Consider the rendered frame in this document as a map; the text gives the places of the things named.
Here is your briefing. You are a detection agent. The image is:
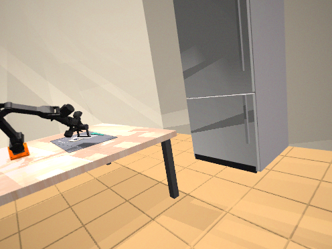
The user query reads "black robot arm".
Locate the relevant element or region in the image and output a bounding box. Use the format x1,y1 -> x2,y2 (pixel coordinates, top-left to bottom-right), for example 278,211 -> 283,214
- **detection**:
0,102 -> 81,155

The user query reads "grey rectangular mat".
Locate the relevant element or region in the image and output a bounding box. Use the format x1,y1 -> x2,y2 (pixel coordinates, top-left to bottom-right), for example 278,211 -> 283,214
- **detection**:
50,134 -> 118,153

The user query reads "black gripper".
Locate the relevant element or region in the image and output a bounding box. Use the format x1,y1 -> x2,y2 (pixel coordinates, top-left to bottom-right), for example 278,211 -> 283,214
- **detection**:
62,111 -> 83,137

